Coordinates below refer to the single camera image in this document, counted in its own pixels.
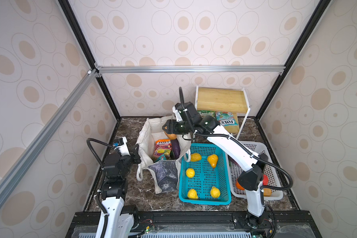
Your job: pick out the yellow lemon bottom right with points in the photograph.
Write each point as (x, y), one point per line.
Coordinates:
(215, 192)

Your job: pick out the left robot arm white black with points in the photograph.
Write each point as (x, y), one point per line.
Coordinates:
(117, 220)

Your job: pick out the orange fruit candy bag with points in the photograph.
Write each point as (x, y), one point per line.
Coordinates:
(162, 146)

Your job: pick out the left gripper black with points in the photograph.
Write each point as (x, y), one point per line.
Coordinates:
(134, 153)

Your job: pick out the white plastic basket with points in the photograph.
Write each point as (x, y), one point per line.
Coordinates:
(234, 170)

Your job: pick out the silver aluminium crossbar left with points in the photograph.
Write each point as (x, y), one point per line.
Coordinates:
(31, 153)

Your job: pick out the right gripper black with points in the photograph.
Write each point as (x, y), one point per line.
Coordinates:
(169, 127)

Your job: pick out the yellow lemon bottom left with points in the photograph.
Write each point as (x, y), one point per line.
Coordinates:
(192, 194)

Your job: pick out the yellow pear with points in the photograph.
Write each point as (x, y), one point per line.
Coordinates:
(213, 160)

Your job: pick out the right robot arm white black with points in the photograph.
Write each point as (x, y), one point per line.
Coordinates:
(251, 179)

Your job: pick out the teal mint candy bag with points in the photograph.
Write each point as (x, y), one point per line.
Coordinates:
(161, 158)

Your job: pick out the silver aluminium crossbar back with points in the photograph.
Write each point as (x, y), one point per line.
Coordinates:
(191, 69)

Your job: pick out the teal Fox's candy bag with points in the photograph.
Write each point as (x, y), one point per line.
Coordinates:
(226, 118)

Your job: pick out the black corner frame post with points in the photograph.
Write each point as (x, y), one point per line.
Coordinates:
(310, 27)
(77, 31)

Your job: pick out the yellow lemon upper left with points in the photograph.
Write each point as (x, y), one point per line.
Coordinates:
(195, 157)

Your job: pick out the green lemon candy bag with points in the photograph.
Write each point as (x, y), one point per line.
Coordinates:
(205, 113)

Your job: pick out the black corner frame post right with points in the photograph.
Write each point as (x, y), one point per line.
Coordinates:
(310, 27)

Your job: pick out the cream canvas grocery bag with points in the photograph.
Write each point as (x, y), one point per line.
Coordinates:
(165, 173)

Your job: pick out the orange bell pepper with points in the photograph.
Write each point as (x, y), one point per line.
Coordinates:
(238, 186)

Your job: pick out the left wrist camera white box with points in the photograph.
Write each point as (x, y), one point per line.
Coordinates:
(120, 145)

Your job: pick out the red tomato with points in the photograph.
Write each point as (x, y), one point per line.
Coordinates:
(265, 180)

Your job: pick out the teal plastic basket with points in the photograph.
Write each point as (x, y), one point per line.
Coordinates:
(205, 176)

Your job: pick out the silver aluminium crossbar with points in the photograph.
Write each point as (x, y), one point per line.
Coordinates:
(31, 153)
(191, 69)

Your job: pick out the white wire wooden shelf rack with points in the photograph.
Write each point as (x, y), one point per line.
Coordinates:
(225, 100)

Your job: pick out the yellow orange mango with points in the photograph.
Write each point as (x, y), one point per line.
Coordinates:
(267, 192)

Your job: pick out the black corner frame post left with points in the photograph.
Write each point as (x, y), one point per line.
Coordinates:
(77, 31)

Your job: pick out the yellow lemon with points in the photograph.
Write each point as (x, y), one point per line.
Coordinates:
(195, 157)
(192, 194)
(190, 173)
(215, 192)

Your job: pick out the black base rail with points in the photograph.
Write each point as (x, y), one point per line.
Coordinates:
(223, 224)

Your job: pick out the yellow lemon middle left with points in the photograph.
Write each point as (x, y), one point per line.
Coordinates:
(190, 173)

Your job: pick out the brown potato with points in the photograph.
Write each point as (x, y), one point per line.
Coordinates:
(171, 136)

